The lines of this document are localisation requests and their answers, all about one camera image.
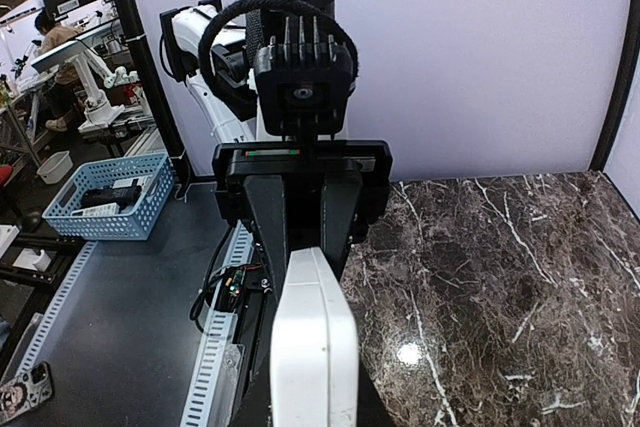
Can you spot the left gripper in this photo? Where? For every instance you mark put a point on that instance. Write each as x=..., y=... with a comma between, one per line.
x=326, y=194

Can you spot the white remote control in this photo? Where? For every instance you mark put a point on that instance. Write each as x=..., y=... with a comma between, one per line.
x=314, y=355

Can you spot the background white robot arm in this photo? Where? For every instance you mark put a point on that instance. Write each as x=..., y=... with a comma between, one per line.
x=95, y=77

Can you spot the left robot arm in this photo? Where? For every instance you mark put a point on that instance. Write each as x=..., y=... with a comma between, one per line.
x=211, y=49

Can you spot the blue perforated plastic basket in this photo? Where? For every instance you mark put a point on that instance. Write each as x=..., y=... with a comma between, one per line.
x=116, y=199

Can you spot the white plastic tub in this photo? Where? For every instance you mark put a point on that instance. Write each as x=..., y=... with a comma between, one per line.
x=55, y=168

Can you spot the smartphone with patterned case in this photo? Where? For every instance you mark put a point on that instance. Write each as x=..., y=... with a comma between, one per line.
x=26, y=392

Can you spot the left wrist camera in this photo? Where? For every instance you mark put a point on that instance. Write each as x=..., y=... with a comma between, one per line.
x=304, y=78

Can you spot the left black frame post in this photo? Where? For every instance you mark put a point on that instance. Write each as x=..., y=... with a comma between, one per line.
x=138, y=44

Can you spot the black frame post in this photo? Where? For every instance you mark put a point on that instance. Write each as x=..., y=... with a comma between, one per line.
x=138, y=44
x=621, y=90

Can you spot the white slotted cable duct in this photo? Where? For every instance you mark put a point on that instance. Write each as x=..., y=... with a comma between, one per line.
x=121, y=345

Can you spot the right black frame post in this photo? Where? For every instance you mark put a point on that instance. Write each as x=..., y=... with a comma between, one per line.
x=621, y=90

